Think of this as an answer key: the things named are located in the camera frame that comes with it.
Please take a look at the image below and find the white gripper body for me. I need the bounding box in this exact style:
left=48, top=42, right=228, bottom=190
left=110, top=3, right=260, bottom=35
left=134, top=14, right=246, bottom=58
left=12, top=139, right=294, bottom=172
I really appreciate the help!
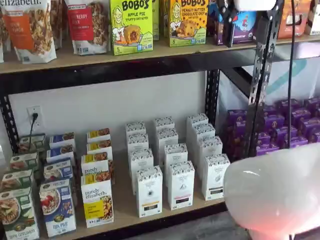
left=233, top=0, right=277, bottom=12

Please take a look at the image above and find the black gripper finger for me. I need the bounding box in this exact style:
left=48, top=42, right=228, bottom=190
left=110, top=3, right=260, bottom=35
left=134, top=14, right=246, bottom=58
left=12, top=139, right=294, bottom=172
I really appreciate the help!
left=219, top=0, right=238, bottom=48

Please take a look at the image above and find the white green-strip tea box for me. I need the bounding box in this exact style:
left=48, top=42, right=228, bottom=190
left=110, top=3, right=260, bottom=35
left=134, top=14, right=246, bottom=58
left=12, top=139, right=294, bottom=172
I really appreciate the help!
left=185, top=112, right=209, bottom=129
left=201, top=153, right=231, bottom=202
left=192, top=122, right=216, bottom=141
left=196, top=135, right=224, bottom=162

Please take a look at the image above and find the blue Z Bar box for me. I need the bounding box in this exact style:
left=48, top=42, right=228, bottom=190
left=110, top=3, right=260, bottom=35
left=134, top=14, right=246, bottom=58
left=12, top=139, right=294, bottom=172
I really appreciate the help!
left=206, top=0, right=258, bottom=47

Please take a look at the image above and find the orange snack box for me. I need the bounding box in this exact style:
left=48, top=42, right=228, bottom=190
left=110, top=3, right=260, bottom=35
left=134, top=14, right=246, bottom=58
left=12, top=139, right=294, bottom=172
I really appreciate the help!
left=276, top=0, right=313, bottom=40

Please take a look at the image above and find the yellow Bobo's peanut butter box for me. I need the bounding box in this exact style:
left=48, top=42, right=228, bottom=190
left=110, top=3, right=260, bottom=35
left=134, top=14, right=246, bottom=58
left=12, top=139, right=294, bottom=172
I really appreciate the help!
left=161, top=0, right=171, bottom=39
left=169, top=0, right=210, bottom=48

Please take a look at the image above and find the white and brown snack box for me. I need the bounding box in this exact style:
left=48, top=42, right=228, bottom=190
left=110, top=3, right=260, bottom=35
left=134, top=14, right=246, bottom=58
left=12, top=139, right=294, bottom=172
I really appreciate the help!
left=308, top=0, right=320, bottom=36

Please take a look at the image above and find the green Bobo's apple pie box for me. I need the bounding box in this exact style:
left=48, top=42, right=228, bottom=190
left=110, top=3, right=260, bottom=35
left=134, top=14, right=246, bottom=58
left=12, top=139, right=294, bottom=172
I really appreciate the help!
left=108, top=0, right=154, bottom=57
left=151, top=0, right=161, bottom=42

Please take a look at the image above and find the purple Annie's snack box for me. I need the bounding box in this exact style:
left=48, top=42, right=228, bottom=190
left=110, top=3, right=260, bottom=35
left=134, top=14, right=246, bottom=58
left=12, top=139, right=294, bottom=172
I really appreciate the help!
left=294, top=109, right=313, bottom=126
left=294, top=136, right=309, bottom=150
left=225, top=109, right=248, bottom=124
left=233, top=119, right=251, bottom=138
left=305, top=98, right=320, bottom=114
left=262, top=114, right=286, bottom=131
left=274, top=99, right=304, bottom=116
left=308, top=130, right=320, bottom=144
left=257, top=131, right=273, bottom=148
left=298, top=118, right=320, bottom=138
left=255, top=145, right=280, bottom=158
left=270, top=126, right=291, bottom=149

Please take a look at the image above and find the white pink-strip tea box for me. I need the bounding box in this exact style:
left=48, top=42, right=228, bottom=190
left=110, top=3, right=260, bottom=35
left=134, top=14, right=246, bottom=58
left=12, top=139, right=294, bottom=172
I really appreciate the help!
left=155, top=128, right=179, bottom=161
left=166, top=160, right=196, bottom=211
left=163, top=142, right=189, bottom=169
left=153, top=116, right=176, bottom=132

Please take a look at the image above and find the white yellow-strip tea box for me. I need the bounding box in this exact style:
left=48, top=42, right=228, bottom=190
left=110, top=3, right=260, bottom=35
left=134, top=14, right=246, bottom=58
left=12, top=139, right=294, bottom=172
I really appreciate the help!
left=126, top=133, right=150, bottom=154
left=128, top=148, right=155, bottom=194
left=135, top=165, right=164, bottom=219
left=125, top=121, right=147, bottom=137

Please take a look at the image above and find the purely elizabeth yellow box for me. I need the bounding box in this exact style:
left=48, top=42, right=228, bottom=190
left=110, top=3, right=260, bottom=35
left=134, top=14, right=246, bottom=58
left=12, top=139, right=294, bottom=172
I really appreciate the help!
left=86, top=127, right=112, bottom=144
left=80, top=152, right=111, bottom=176
left=86, top=139, right=114, bottom=158
left=80, top=171, right=115, bottom=229

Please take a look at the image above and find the blue oatmeal box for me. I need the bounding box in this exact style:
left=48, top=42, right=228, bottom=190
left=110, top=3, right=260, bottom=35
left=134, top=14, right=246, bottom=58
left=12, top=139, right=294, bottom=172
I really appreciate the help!
left=45, top=144, right=76, bottom=164
left=39, top=178, right=77, bottom=239
left=48, top=132, right=76, bottom=150
left=43, top=157, right=74, bottom=182

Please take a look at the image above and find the green oatmeal box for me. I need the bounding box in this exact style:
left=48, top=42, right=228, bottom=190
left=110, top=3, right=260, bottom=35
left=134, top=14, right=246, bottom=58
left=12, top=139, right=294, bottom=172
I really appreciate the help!
left=18, top=134, right=46, bottom=154
left=9, top=151, right=40, bottom=173
left=0, top=169, right=35, bottom=194
left=0, top=186, right=41, bottom=240

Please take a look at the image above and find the black metal shelving rack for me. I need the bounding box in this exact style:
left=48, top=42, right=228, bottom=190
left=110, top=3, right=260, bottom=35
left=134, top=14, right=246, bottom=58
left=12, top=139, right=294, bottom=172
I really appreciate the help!
left=0, top=0, right=280, bottom=240

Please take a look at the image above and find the purely elizabeth red granola bag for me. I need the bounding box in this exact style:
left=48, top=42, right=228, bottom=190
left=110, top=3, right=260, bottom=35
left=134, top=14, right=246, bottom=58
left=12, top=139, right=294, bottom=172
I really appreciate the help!
left=64, top=0, right=110, bottom=56

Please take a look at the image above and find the purely elizabeth orange granola bag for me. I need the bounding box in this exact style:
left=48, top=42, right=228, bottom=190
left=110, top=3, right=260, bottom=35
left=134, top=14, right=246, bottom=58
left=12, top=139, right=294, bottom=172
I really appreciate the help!
left=1, top=0, right=58, bottom=64

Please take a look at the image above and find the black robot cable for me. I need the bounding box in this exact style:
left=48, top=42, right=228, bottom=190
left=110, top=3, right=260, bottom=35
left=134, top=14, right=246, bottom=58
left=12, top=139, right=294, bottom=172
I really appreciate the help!
left=288, top=0, right=296, bottom=240

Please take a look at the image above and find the white wall outlet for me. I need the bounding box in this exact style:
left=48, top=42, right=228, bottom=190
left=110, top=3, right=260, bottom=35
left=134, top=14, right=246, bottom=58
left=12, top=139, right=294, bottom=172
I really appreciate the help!
left=26, top=105, right=43, bottom=129

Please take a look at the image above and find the black plug with cord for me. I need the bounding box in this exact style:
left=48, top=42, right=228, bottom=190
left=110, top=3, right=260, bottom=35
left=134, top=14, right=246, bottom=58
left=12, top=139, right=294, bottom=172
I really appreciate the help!
left=28, top=112, right=39, bottom=151

